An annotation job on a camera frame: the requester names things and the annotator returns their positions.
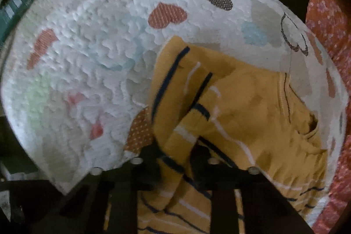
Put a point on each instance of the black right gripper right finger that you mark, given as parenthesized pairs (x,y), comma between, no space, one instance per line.
(242,201)

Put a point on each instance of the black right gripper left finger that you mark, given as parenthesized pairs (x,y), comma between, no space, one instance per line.
(104,203)

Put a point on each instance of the yellow striped knit sweater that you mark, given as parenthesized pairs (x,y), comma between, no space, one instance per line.
(251,115)

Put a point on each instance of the white heart-patterned quilted blanket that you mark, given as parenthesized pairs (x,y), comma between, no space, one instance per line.
(79,71)

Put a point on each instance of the green box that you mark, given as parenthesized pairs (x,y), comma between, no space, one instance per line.
(11,13)

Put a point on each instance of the red floral fabric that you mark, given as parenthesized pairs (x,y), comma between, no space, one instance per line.
(329,20)

